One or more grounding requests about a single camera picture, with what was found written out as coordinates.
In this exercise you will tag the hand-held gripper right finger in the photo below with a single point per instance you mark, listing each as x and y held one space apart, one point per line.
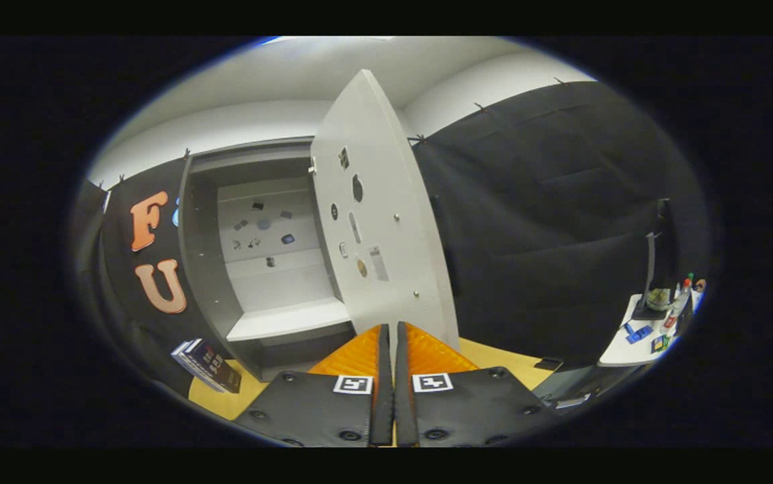
404 403

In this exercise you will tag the grey cabinet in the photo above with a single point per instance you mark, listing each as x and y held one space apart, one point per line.
272 269

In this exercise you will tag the black desk stand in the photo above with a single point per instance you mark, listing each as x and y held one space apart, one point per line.
650 269

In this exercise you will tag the small blue object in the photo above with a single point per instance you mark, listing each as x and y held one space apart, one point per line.
640 334

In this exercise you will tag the black backdrop cloth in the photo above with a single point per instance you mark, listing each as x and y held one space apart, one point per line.
548 222

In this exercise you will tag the white side table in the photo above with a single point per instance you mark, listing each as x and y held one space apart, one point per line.
618 349

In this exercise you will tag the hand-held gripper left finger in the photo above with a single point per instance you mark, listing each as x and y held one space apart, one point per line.
382 403

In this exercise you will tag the red capped bottle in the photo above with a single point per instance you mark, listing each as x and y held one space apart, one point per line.
679 302

